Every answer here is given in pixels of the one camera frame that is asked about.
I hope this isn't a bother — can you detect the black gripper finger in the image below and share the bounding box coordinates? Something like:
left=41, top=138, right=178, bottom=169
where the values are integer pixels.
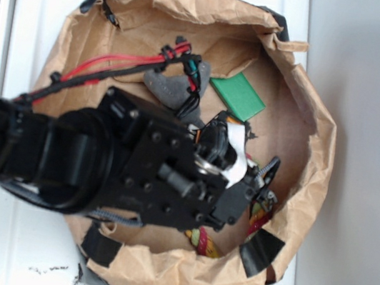
left=255, top=189, right=277, bottom=213
left=255, top=156, right=281, bottom=187

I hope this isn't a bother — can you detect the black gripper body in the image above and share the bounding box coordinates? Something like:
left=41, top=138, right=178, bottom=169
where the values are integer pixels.
left=118, top=111, right=259, bottom=230

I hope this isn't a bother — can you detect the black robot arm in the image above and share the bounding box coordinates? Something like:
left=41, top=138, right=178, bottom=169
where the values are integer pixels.
left=0, top=88, right=280, bottom=230

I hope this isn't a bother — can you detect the green rectangular block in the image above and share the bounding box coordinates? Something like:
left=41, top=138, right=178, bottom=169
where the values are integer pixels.
left=210, top=73, right=266, bottom=122

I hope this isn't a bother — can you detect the gray plush mouse toy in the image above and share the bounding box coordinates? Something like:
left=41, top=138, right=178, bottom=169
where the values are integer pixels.
left=143, top=61, right=211, bottom=128

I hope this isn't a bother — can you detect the brown paper bag bin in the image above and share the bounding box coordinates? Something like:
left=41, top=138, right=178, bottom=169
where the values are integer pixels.
left=36, top=0, right=337, bottom=285

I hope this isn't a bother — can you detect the white plastic tray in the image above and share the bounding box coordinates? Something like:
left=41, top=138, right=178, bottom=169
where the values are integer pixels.
left=0, top=0, right=310, bottom=285

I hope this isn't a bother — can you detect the red yellow green rope ring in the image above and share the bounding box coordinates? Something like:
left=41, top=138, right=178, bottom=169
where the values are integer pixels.
left=181, top=146, right=284, bottom=269

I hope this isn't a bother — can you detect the red and black cable bundle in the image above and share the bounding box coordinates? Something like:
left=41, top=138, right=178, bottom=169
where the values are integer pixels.
left=11, top=11, right=211, bottom=132

